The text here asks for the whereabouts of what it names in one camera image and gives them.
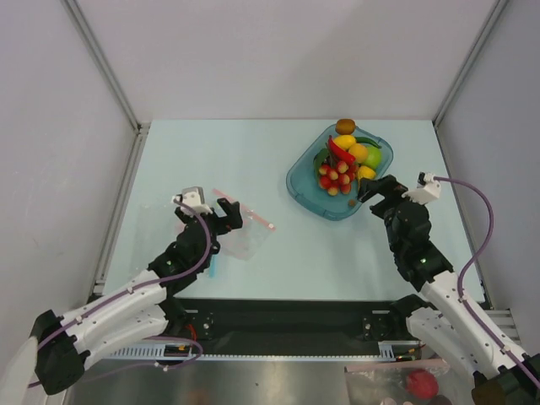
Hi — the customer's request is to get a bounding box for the white cable duct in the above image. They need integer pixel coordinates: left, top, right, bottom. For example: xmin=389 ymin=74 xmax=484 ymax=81
xmin=106 ymin=340 xmax=424 ymax=362

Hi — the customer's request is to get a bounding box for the red strawberry bunch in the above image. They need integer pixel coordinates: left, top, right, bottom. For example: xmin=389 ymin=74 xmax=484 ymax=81
xmin=313 ymin=148 xmax=359 ymax=197

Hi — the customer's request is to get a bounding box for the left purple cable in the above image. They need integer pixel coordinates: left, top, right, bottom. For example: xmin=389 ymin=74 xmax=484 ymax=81
xmin=27 ymin=199 xmax=212 ymax=389

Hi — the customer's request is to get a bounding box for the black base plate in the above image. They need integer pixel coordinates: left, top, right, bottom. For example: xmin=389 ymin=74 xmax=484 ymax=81
xmin=165 ymin=299 xmax=414 ymax=346

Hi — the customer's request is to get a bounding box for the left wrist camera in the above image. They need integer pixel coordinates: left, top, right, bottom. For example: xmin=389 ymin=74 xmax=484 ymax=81
xmin=171 ymin=186 xmax=212 ymax=216

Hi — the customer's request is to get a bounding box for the red fruit in bag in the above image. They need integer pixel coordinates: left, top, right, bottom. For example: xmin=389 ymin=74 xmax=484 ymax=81
xmin=406 ymin=370 xmax=439 ymax=400

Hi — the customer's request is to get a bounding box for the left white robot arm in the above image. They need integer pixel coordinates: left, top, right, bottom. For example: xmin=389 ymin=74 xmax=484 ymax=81
xmin=30 ymin=187 xmax=243 ymax=396

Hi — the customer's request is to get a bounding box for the orange fruit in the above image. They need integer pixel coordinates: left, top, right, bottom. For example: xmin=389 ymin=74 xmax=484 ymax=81
xmin=348 ymin=143 xmax=369 ymax=165

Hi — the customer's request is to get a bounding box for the yellow pear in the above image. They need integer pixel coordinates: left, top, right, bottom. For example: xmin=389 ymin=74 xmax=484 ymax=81
xmin=356 ymin=165 xmax=376 ymax=181

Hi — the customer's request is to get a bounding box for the teal plastic tray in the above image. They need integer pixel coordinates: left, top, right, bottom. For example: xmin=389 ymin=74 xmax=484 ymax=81
xmin=285 ymin=123 xmax=396 ymax=222

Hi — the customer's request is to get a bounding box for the red chili pepper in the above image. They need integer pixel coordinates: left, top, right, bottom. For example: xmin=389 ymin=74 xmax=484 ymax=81
xmin=327 ymin=137 xmax=355 ymax=165

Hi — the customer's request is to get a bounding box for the brown kiwi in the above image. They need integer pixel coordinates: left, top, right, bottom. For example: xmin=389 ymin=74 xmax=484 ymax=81
xmin=335 ymin=119 xmax=356 ymax=135

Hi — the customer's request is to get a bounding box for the green chili pepper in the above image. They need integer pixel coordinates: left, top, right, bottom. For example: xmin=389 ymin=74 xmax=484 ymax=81
xmin=355 ymin=137 xmax=381 ymax=149

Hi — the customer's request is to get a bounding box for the green apple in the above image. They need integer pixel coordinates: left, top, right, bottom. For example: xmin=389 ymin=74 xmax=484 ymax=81
xmin=363 ymin=146 xmax=382 ymax=170

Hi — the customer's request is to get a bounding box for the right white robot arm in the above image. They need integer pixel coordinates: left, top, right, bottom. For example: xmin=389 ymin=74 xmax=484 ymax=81
xmin=357 ymin=173 xmax=539 ymax=404

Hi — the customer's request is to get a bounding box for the yellow lemon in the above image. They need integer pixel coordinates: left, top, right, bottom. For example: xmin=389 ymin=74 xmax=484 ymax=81
xmin=332 ymin=135 xmax=357 ymax=150

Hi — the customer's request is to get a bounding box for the clear zip top bag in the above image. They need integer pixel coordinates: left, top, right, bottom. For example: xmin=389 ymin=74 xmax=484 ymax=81
xmin=138 ymin=187 xmax=278 ymax=279

